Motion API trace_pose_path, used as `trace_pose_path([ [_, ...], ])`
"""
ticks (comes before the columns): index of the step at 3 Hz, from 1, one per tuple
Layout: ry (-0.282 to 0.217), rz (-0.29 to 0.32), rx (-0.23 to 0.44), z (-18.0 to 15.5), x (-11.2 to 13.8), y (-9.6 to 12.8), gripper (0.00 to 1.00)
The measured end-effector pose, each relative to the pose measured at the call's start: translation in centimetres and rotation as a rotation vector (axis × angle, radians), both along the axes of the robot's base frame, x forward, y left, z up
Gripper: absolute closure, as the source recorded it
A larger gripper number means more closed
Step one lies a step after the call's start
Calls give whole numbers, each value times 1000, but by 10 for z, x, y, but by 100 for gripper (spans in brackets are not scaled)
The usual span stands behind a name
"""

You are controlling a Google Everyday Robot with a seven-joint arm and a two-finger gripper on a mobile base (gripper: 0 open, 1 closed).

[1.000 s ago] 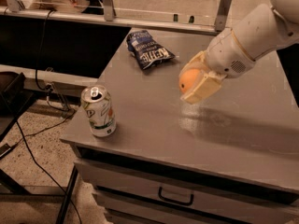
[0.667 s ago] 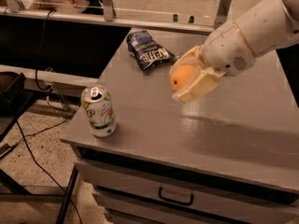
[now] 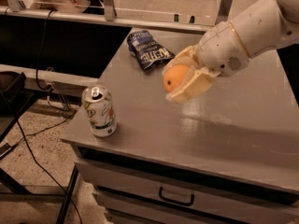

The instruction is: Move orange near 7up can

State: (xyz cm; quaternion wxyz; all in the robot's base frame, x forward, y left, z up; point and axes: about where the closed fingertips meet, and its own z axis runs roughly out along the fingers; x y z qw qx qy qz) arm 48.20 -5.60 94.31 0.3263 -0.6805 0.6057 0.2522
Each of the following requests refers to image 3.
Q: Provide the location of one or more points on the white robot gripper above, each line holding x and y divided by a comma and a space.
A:
221, 50

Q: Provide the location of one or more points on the orange fruit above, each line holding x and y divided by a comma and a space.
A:
174, 76

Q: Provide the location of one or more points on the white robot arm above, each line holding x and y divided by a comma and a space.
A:
266, 25

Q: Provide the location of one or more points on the white green 7up can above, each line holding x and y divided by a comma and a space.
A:
97, 102

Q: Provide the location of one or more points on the blue kettle chips bag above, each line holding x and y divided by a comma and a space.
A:
147, 50

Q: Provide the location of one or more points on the grey lower drawer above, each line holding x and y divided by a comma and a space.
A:
153, 211

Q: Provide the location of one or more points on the black table at left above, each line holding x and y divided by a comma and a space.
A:
15, 99

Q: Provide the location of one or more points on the metal bracket post right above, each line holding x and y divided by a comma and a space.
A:
224, 10

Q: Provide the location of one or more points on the grey drawer with black handle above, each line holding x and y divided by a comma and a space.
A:
185, 196

